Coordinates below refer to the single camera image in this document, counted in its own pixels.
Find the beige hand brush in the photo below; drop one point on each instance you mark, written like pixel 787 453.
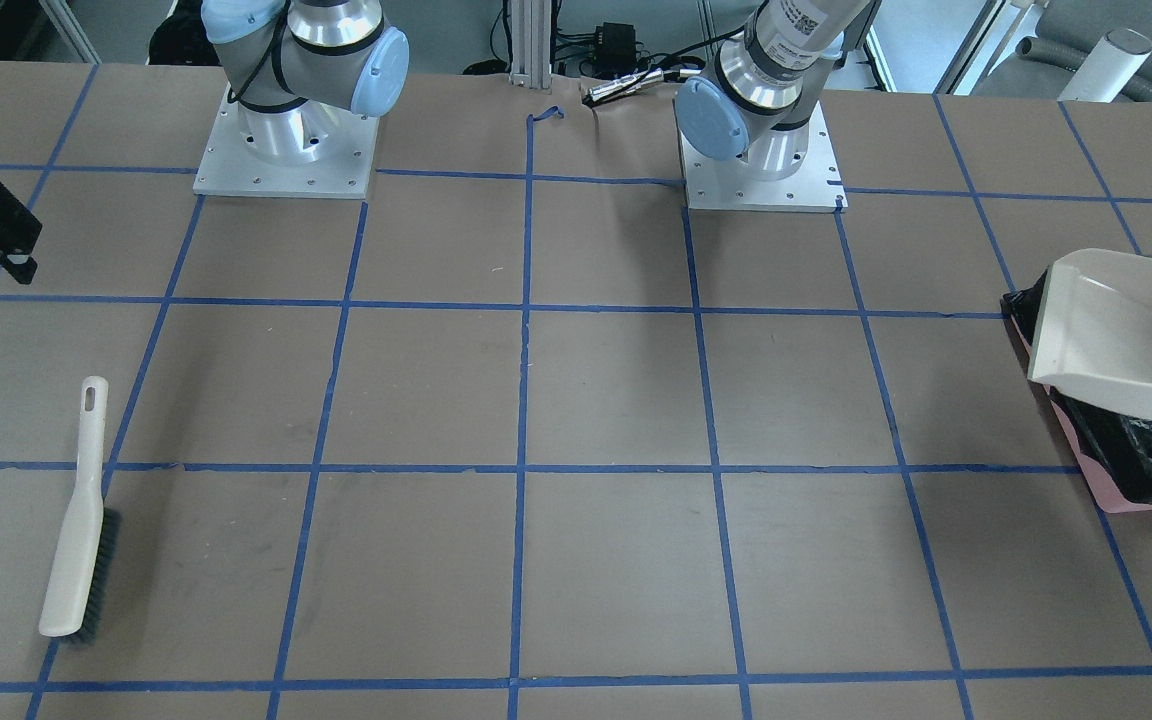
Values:
pixel 82 557

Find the beige plastic dustpan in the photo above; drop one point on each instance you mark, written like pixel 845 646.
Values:
pixel 1093 335

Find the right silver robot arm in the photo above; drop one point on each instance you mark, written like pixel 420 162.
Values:
pixel 308 82

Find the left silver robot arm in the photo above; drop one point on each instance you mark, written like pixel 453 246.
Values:
pixel 754 103

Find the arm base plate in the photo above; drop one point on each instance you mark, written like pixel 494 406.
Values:
pixel 782 171
pixel 313 151

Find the aluminium frame post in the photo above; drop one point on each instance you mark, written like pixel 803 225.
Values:
pixel 530 39

